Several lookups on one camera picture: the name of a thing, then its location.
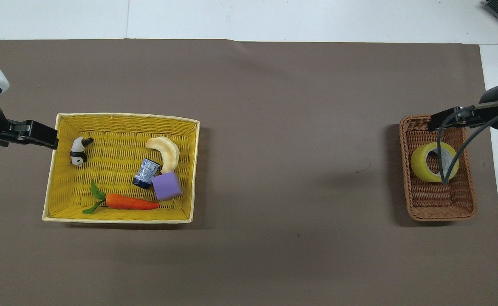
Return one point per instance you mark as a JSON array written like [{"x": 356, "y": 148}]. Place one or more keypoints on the peeled banana toy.
[{"x": 169, "y": 152}]

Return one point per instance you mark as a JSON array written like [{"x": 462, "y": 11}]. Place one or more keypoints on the yellow tape roll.
[{"x": 421, "y": 163}]

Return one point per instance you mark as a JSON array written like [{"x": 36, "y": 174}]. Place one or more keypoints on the yellow woven basket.
[{"x": 117, "y": 170}]

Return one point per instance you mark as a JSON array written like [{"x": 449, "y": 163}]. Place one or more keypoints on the purple foam cube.
[{"x": 167, "y": 186}]

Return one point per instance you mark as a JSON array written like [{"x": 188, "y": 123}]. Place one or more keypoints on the orange toy carrot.
[{"x": 130, "y": 202}]

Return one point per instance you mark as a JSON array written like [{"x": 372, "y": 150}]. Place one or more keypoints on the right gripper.
[{"x": 492, "y": 98}]

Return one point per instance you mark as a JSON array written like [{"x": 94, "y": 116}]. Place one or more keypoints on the blue can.
[{"x": 145, "y": 173}]

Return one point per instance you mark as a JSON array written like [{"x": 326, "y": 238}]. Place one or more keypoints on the panda toy figure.
[{"x": 78, "y": 152}]

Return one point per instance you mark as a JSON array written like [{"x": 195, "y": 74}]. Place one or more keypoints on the brown wicker basket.
[{"x": 434, "y": 199}]

